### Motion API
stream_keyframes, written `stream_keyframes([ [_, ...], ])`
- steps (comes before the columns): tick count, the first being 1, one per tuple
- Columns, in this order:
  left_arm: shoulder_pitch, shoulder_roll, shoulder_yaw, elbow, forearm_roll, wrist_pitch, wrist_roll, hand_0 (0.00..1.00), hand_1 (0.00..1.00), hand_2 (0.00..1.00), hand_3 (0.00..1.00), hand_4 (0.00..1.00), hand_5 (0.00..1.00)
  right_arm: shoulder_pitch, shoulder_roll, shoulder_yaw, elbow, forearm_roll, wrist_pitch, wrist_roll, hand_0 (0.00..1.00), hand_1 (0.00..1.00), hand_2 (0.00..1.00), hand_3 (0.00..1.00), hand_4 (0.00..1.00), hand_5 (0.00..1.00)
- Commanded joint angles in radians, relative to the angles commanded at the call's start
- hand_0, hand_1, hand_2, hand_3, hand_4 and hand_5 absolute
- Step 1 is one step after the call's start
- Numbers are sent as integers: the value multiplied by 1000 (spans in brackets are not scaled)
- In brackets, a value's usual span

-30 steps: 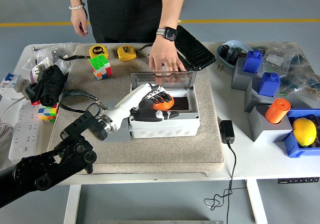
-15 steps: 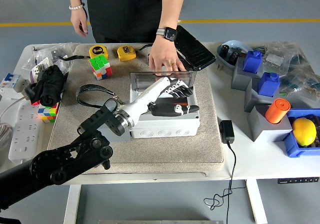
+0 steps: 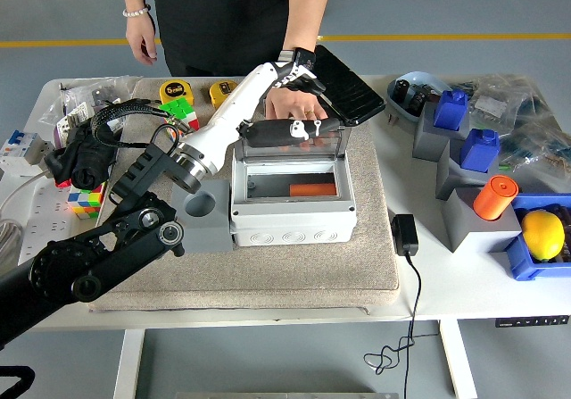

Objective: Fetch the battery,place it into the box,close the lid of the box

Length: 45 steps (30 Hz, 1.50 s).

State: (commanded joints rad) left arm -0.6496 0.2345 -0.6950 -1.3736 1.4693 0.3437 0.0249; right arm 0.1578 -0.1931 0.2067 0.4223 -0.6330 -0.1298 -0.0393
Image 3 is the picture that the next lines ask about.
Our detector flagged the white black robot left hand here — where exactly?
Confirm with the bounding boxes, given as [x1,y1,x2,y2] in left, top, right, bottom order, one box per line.
[183,62,347,176]

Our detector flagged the person's left hand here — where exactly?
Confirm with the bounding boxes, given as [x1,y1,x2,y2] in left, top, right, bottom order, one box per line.
[265,87,330,126]

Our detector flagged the person's right hand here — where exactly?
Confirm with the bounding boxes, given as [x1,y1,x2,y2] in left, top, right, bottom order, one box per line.
[125,14,158,65]

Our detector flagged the orange cylindrical battery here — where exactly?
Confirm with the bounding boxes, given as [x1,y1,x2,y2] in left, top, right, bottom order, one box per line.
[288,183,338,198]
[473,174,521,222]

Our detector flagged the grey junction box clear lid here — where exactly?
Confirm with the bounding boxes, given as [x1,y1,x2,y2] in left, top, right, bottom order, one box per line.
[229,124,358,247]

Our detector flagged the yellow tape measure square label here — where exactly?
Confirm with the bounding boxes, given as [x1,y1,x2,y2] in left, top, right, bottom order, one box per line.
[209,80,240,111]

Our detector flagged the large colourful puzzle cube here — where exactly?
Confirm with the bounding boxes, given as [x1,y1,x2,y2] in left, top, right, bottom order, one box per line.
[158,97,200,139]

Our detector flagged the black smartwatch grey band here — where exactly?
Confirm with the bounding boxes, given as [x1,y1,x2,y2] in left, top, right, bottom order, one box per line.
[278,46,318,68]

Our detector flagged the yellow tape measure round label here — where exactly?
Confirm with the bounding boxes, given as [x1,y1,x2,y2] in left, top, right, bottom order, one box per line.
[159,80,196,105]

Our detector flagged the clear bags with small hardware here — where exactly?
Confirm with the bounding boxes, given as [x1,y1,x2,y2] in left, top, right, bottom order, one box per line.
[39,75,144,135]

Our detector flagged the person's torso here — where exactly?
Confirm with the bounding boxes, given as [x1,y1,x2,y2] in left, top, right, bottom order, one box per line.
[153,0,335,78]

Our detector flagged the light blue bowl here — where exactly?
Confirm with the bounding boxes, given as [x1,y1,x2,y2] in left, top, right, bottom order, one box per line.
[385,71,451,123]

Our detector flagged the grey holder block with hole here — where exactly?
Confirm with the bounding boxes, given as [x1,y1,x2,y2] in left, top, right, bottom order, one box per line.
[171,179,234,254]

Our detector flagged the black cloth bundle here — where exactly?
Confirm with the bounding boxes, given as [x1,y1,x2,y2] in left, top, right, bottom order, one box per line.
[44,120,120,190]

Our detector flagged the small colourful puzzle cube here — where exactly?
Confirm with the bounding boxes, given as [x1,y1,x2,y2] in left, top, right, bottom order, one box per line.
[67,183,107,220]

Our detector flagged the blue plastic block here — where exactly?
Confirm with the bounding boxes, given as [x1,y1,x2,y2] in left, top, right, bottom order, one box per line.
[459,128,501,172]
[434,89,469,132]

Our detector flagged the white circuit breaker blue lever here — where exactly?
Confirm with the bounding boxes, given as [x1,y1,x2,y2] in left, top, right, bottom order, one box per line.
[0,129,55,178]

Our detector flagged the black power adapter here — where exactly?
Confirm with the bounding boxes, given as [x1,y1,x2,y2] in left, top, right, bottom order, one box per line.
[391,213,420,257]

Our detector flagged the grey-brown fabric mat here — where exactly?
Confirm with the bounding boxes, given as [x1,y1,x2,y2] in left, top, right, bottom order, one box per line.
[88,76,401,313]

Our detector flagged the white power strip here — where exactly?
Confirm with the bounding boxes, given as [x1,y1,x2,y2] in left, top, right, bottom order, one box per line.
[17,179,75,266]

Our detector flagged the clear bags of parts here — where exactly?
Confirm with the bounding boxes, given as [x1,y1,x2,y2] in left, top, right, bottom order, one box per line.
[450,72,571,195]

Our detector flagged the white table leg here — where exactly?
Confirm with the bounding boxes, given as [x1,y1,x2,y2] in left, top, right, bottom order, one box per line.
[112,328,146,399]
[438,320,478,399]

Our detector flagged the blue plastic bin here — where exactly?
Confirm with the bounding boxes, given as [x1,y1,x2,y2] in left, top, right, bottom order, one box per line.
[504,193,571,282]

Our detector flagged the yellow lemon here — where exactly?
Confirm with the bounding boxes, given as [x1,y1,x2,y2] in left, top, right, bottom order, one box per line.
[520,210,567,262]

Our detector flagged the black table control panel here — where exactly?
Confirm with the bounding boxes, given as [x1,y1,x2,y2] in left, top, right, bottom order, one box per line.
[494,315,571,328]

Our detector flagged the black adapter cord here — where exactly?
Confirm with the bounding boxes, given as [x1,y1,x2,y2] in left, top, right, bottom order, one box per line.
[363,254,441,399]

